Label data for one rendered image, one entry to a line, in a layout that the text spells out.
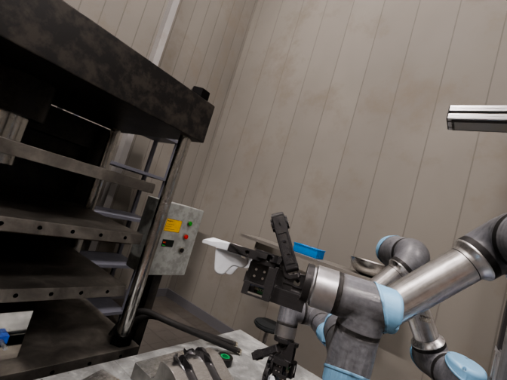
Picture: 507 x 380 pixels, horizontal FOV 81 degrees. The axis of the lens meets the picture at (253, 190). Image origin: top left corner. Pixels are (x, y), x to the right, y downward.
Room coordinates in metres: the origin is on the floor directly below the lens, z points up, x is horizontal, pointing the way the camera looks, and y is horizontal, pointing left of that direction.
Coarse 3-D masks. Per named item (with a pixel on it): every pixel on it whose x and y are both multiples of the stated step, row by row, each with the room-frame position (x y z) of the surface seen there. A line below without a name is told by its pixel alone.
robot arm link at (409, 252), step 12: (408, 240) 1.02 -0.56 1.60; (396, 252) 1.02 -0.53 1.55; (408, 252) 0.97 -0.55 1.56; (420, 252) 0.97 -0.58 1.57; (396, 264) 0.97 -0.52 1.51; (408, 264) 0.95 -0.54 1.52; (420, 264) 0.95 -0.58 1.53; (384, 276) 0.97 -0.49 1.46; (396, 276) 0.96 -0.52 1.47; (312, 324) 1.02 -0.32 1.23
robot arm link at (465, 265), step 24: (456, 240) 0.62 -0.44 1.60; (480, 240) 0.58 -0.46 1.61; (432, 264) 0.61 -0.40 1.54; (456, 264) 0.59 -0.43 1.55; (480, 264) 0.57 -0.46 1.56; (504, 264) 0.56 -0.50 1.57; (408, 288) 0.61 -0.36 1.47; (432, 288) 0.59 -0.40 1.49; (456, 288) 0.59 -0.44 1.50; (408, 312) 0.60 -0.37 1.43
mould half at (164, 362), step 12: (204, 348) 1.31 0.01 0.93; (144, 360) 1.23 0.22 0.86; (156, 360) 1.25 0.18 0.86; (168, 360) 1.14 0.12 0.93; (192, 360) 1.18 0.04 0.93; (216, 360) 1.25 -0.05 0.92; (132, 372) 1.20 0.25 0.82; (144, 372) 1.16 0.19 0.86; (156, 372) 1.12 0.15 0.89; (168, 372) 1.09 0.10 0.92; (180, 372) 1.10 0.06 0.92; (204, 372) 1.17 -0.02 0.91; (228, 372) 1.24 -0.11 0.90
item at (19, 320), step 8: (0, 304) 1.13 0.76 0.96; (8, 304) 1.14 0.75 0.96; (16, 304) 1.16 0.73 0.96; (24, 304) 1.18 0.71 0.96; (0, 312) 1.07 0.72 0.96; (8, 312) 1.09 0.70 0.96; (16, 312) 1.11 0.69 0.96; (24, 312) 1.13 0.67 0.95; (0, 320) 1.08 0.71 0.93; (8, 320) 1.10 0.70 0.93; (16, 320) 1.12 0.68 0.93; (24, 320) 1.14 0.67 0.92; (0, 328) 1.08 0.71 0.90; (8, 328) 1.10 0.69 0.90; (16, 328) 1.12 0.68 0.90; (24, 328) 1.14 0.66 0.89; (16, 336) 1.13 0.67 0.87; (8, 344) 1.12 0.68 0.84; (16, 344) 1.14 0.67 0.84; (0, 352) 1.10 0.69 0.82; (8, 352) 1.12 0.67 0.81; (16, 352) 1.14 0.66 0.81
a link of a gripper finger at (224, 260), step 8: (208, 240) 0.56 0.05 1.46; (216, 240) 0.55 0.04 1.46; (216, 248) 0.55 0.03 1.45; (224, 248) 0.54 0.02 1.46; (216, 256) 0.55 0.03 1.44; (224, 256) 0.55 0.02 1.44; (232, 256) 0.55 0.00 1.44; (216, 264) 0.54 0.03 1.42; (224, 264) 0.55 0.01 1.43; (232, 264) 0.55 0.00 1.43; (240, 264) 0.55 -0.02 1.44; (216, 272) 0.54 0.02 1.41; (224, 272) 0.54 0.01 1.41
